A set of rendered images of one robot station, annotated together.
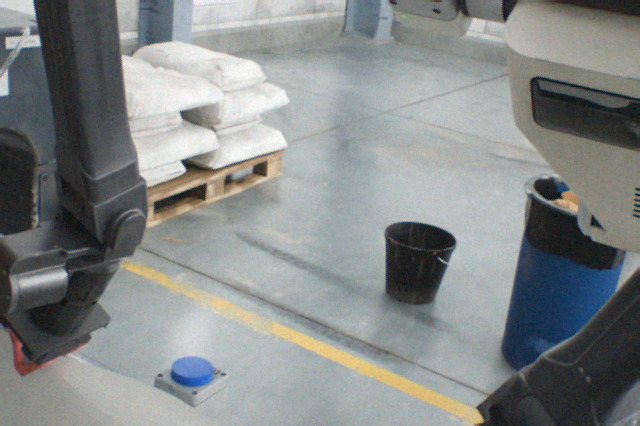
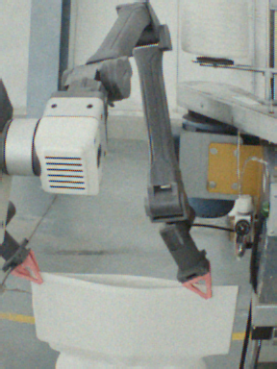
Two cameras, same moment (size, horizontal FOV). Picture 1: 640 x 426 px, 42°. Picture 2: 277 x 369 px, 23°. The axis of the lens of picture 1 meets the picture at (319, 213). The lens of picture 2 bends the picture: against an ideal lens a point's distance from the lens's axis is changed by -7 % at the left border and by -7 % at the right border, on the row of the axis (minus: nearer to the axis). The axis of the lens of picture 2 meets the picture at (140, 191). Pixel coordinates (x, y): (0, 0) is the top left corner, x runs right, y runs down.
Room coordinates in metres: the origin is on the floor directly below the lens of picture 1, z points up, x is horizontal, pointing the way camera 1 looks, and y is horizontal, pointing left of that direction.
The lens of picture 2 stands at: (2.00, -0.43, 1.73)
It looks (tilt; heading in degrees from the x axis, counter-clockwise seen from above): 19 degrees down; 156
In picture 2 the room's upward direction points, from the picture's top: 2 degrees clockwise
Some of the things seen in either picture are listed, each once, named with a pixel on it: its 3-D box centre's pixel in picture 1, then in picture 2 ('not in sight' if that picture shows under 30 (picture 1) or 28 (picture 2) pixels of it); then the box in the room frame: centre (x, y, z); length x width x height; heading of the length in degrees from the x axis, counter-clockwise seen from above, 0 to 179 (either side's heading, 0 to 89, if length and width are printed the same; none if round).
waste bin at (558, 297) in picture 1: (574, 281); not in sight; (2.74, -0.93, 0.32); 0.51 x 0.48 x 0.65; 150
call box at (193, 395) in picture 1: (190, 392); not in sight; (1.05, 0.15, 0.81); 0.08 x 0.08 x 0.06; 60
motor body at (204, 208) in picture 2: not in sight; (209, 164); (0.50, 0.44, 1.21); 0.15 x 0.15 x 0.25
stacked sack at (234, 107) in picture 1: (225, 98); not in sight; (4.26, 0.56, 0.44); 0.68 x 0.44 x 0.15; 150
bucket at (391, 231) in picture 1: (415, 264); not in sight; (3.15, -0.42, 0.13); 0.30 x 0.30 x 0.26
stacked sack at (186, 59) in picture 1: (197, 65); not in sight; (4.39, 0.74, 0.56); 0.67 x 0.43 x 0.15; 60
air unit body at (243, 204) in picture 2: not in sight; (242, 230); (0.78, 0.38, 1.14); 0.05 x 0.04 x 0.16; 150
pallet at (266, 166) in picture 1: (152, 167); not in sight; (4.09, 0.88, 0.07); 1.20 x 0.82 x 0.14; 152
